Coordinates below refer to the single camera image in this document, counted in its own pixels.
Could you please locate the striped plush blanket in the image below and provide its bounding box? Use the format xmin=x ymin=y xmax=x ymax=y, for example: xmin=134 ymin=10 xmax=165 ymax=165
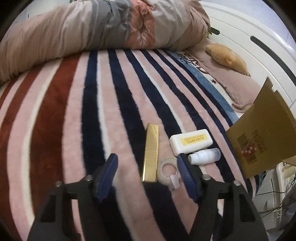
xmin=0 ymin=48 xmax=258 ymax=241

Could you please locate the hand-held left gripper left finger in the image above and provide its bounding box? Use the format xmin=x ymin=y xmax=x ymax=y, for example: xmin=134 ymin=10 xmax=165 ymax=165
xmin=27 ymin=153 xmax=119 ymax=241

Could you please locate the beige grey quilt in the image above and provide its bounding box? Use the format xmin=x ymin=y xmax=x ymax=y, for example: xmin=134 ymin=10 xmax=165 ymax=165
xmin=0 ymin=0 xmax=211 ymax=87

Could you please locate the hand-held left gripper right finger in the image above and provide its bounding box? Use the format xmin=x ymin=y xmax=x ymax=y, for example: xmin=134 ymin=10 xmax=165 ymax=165
xmin=177 ymin=153 xmax=269 ymax=241

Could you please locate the clear tape roll with dispenser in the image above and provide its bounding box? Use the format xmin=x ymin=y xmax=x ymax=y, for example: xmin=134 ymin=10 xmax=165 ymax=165
xmin=158 ymin=159 xmax=180 ymax=191

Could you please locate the blue printed bed sheet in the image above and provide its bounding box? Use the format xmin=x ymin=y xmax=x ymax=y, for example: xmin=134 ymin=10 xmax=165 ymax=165
xmin=172 ymin=51 xmax=239 ymax=126

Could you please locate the long gold box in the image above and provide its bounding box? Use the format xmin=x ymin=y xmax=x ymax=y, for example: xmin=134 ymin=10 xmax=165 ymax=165
xmin=141 ymin=123 xmax=159 ymax=182

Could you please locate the gold cardboard box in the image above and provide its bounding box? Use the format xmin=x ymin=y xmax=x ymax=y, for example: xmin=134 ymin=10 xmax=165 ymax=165
xmin=225 ymin=77 xmax=296 ymax=179

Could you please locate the pink pillow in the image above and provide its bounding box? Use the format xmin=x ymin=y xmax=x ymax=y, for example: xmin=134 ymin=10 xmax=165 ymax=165
xmin=190 ymin=38 xmax=263 ymax=113

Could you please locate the small white plastic bottle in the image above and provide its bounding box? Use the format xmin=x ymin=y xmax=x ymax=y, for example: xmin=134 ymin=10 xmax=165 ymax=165
xmin=187 ymin=148 xmax=221 ymax=166

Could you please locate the white headboard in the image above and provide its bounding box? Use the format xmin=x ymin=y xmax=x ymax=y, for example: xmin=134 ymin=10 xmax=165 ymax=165
xmin=199 ymin=0 xmax=296 ymax=106

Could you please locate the tan plush toy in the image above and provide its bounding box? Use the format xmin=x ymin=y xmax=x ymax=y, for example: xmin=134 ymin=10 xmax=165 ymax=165
xmin=206 ymin=43 xmax=251 ymax=77

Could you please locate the white rectangular case yellow label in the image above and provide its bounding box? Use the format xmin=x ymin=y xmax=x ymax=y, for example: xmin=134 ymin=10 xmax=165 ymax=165
xmin=169 ymin=129 xmax=213 ymax=156

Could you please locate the white rack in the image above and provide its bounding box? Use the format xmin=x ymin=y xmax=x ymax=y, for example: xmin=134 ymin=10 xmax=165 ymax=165
xmin=252 ymin=160 xmax=296 ymax=234

